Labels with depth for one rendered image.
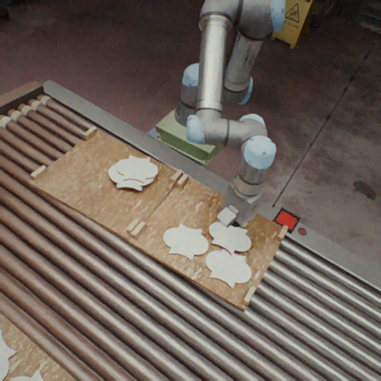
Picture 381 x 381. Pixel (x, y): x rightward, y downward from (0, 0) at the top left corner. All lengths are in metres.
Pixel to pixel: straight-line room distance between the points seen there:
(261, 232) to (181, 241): 0.28
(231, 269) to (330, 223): 1.66
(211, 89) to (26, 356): 0.82
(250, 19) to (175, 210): 0.63
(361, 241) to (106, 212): 1.91
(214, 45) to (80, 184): 0.64
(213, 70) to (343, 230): 1.91
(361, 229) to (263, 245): 1.64
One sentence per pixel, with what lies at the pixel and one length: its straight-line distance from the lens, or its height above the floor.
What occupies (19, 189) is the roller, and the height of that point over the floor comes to 0.92.
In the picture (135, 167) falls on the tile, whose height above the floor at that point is 0.98.
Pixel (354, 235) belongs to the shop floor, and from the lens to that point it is 2.80.
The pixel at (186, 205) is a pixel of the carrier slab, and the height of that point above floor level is 0.94.
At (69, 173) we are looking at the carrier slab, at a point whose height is 0.94.
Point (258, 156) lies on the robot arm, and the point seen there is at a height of 1.33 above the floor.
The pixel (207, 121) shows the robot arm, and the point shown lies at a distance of 1.03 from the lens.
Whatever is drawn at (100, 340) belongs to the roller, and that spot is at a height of 0.92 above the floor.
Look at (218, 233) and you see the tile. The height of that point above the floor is 0.95.
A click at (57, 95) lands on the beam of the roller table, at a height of 0.92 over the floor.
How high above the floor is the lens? 1.94
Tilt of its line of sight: 47 degrees down
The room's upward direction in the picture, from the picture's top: 11 degrees clockwise
